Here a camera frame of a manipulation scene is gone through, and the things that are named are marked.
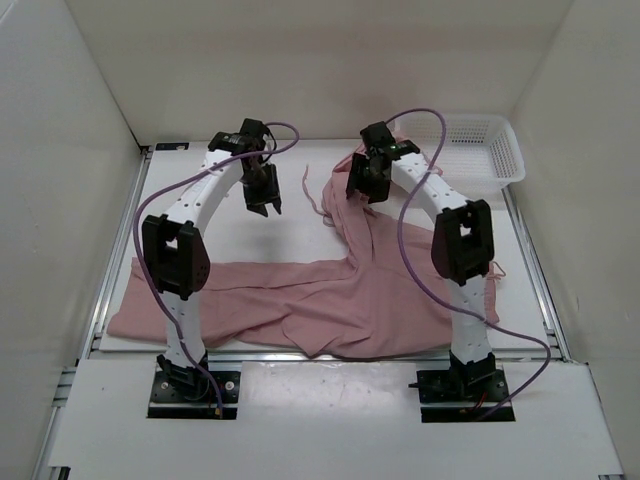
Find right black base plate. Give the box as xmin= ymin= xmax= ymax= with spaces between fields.
xmin=408 ymin=369 xmax=516 ymax=424

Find aluminium frame rail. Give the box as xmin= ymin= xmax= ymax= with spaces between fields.
xmin=208 ymin=350 xmax=449 ymax=362

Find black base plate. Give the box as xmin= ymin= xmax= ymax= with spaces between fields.
xmin=147 ymin=355 xmax=241 ymax=420
xmin=408 ymin=369 xmax=516 ymax=424

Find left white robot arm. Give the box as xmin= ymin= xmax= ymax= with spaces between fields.
xmin=137 ymin=118 xmax=282 ymax=401

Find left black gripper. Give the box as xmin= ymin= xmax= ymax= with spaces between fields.
xmin=239 ymin=162 xmax=281 ymax=217

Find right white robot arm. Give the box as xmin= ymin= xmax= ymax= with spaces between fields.
xmin=346 ymin=122 xmax=496 ymax=400

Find pink trousers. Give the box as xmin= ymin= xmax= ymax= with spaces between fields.
xmin=107 ymin=149 xmax=505 ymax=362

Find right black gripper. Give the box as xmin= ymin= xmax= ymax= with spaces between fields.
xmin=345 ymin=153 xmax=391 ymax=204

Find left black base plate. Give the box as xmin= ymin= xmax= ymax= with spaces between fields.
xmin=147 ymin=355 xmax=241 ymax=420

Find white plastic basket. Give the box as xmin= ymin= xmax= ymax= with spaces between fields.
xmin=390 ymin=112 xmax=526 ymax=196

